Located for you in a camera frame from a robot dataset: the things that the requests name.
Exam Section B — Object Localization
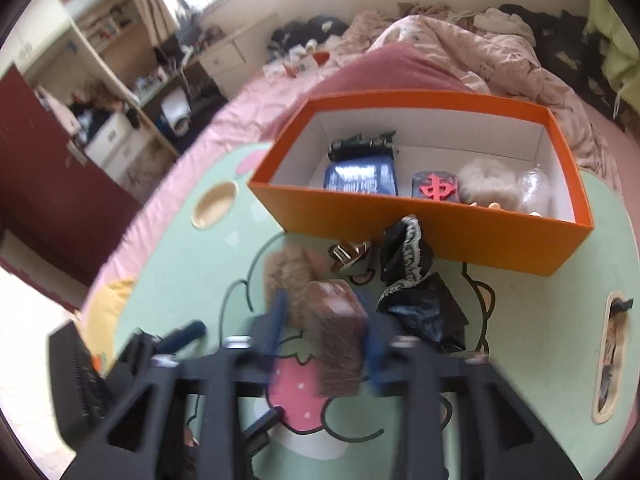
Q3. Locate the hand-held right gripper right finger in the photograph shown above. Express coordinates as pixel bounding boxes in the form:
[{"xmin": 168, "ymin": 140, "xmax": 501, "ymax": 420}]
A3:
[{"xmin": 365, "ymin": 317, "xmax": 583, "ymax": 480}]

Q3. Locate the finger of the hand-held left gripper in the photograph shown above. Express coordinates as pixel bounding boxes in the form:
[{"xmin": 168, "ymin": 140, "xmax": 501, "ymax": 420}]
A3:
[
  {"xmin": 132, "ymin": 321, "xmax": 208, "ymax": 361},
  {"xmin": 239, "ymin": 405, "xmax": 286, "ymax": 456}
]

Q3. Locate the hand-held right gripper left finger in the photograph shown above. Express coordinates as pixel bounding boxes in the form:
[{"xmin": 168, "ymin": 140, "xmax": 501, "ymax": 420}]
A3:
[{"xmin": 62, "ymin": 290, "xmax": 291, "ymax": 480}]

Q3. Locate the brown fur hair clip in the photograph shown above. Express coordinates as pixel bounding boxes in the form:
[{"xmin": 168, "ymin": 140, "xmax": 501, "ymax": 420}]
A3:
[{"xmin": 305, "ymin": 279, "xmax": 370, "ymax": 397}]

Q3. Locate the black lace garment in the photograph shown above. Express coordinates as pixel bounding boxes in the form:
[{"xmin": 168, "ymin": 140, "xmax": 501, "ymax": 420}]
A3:
[{"xmin": 375, "ymin": 215, "xmax": 471, "ymax": 353}]

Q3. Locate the orange cardboard box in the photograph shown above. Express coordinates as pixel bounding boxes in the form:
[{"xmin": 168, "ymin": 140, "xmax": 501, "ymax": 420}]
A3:
[{"xmin": 248, "ymin": 89, "xmax": 596, "ymax": 277}]

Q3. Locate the small doll figurine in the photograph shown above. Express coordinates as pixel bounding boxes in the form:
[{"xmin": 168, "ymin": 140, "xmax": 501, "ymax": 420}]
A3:
[{"xmin": 469, "ymin": 201, "xmax": 543, "ymax": 217}]

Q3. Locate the green cartoon print desktop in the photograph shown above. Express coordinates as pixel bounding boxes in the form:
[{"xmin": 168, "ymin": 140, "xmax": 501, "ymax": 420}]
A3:
[{"xmin": 82, "ymin": 142, "xmax": 640, "ymax": 480}]

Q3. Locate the brown fluffy pompom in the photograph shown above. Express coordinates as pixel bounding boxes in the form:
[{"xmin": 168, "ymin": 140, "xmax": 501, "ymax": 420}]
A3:
[{"xmin": 264, "ymin": 249, "xmax": 327, "ymax": 327}]

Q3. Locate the blue block with red mark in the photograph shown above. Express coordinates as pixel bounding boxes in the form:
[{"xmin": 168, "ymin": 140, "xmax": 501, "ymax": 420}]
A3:
[{"xmin": 411, "ymin": 171, "xmax": 458, "ymax": 202}]

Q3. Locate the blue card pack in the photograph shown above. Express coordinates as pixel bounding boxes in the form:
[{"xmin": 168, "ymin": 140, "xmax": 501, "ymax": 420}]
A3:
[{"xmin": 322, "ymin": 156, "xmax": 399, "ymax": 197}]

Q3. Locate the white drawer cabinet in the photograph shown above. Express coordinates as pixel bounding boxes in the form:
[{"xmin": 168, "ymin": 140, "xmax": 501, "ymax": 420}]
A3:
[{"xmin": 84, "ymin": 111, "xmax": 138, "ymax": 183}]

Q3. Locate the white fluffy pompom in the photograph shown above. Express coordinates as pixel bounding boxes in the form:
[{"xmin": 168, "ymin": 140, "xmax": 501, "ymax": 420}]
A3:
[{"xmin": 457, "ymin": 157, "xmax": 523, "ymax": 208}]

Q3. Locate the dark red wardrobe door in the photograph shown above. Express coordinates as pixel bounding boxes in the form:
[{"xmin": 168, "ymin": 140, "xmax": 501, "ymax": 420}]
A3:
[{"xmin": 0, "ymin": 67, "xmax": 146, "ymax": 286}]

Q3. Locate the dark toy car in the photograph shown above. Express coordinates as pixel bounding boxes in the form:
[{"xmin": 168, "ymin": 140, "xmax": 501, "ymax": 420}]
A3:
[{"xmin": 327, "ymin": 131, "xmax": 399, "ymax": 161}]

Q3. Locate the white cylinder object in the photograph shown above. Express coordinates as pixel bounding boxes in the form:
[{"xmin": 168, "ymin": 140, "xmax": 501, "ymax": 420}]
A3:
[{"xmin": 160, "ymin": 87, "xmax": 193, "ymax": 136}]

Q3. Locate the white bedside cabinet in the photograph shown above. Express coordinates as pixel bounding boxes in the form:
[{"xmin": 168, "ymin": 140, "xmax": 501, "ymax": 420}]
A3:
[{"xmin": 197, "ymin": 25, "xmax": 281, "ymax": 101}]

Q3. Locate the small red white box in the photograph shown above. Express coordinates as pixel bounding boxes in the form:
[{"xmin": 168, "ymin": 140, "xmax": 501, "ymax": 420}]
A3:
[{"xmin": 286, "ymin": 57, "xmax": 318, "ymax": 79}]

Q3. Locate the white shelf unit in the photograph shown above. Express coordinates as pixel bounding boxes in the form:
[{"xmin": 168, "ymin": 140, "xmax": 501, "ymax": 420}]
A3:
[{"xmin": 10, "ymin": 0, "xmax": 201, "ymax": 161}]

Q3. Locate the black clothes pile with stripes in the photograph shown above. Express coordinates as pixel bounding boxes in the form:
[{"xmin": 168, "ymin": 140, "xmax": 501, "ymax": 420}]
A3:
[{"xmin": 267, "ymin": 16, "xmax": 351, "ymax": 56}]

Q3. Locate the pink floral quilt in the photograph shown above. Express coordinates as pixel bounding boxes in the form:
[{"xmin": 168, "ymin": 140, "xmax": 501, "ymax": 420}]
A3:
[{"xmin": 330, "ymin": 7, "xmax": 611, "ymax": 171}]

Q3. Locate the white crumpled cloth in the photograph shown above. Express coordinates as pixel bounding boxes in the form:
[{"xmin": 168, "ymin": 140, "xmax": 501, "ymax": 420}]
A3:
[{"xmin": 474, "ymin": 7, "xmax": 531, "ymax": 34}]

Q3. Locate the large black clothes pile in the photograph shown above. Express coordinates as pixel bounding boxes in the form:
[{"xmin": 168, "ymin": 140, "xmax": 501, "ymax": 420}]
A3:
[{"xmin": 500, "ymin": 4, "xmax": 626, "ymax": 126}]

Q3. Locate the light green hanging cloth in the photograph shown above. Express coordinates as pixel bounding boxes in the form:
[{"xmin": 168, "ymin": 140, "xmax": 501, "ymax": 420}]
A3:
[{"xmin": 585, "ymin": 0, "xmax": 640, "ymax": 96}]

